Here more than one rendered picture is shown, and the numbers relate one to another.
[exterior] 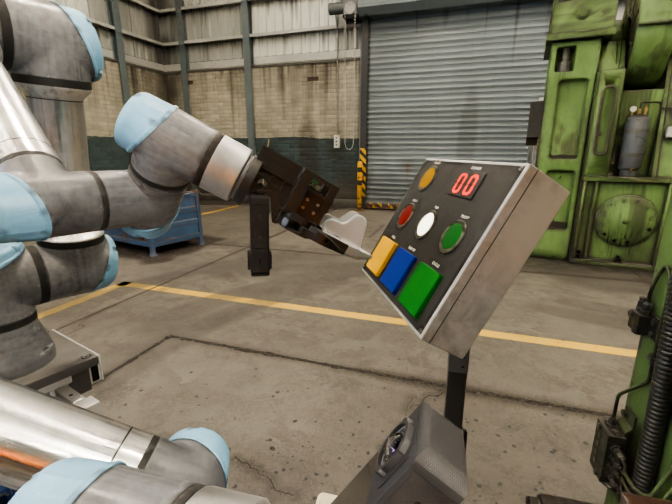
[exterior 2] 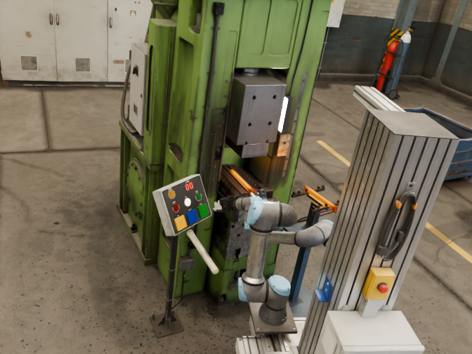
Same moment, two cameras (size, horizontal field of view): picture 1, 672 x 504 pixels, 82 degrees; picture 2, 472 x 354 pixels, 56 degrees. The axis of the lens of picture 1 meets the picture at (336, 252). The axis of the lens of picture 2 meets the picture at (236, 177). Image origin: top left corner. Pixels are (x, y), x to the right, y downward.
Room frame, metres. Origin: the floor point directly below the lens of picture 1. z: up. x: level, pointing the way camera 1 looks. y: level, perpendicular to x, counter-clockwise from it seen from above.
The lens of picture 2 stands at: (2.15, 1.65, 2.52)
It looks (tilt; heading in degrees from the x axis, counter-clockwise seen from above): 28 degrees down; 224
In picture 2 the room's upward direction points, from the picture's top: 9 degrees clockwise
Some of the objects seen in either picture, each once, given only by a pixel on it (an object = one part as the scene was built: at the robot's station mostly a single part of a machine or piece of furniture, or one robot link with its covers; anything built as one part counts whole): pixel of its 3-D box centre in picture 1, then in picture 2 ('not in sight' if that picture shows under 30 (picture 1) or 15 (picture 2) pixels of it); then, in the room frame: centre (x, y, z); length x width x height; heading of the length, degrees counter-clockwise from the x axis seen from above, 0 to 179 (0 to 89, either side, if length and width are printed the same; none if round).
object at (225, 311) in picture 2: not in sight; (232, 302); (0.14, -0.14, 0.01); 0.58 x 0.39 x 0.01; 166
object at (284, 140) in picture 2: not in sight; (283, 145); (-0.21, -0.23, 1.27); 0.09 x 0.02 x 0.17; 166
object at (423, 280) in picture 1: (421, 290); (202, 211); (0.57, -0.13, 1.01); 0.07 x 0.05 x 0.07; 11
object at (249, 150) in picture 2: not in sight; (240, 137); (0.08, -0.38, 1.32); 0.42 x 0.20 x 0.10; 76
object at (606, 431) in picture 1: (612, 455); not in sight; (0.46, -0.39, 0.80); 0.06 x 0.03 x 0.14; 166
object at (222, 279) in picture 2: not in sight; (227, 258); (0.02, -0.38, 0.23); 0.55 x 0.37 x 0.47; 76
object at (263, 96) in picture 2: not in sight; (251, 103); (0.04, -0.37, 1.56); 0.42 x 0.39 x 0.40; 76
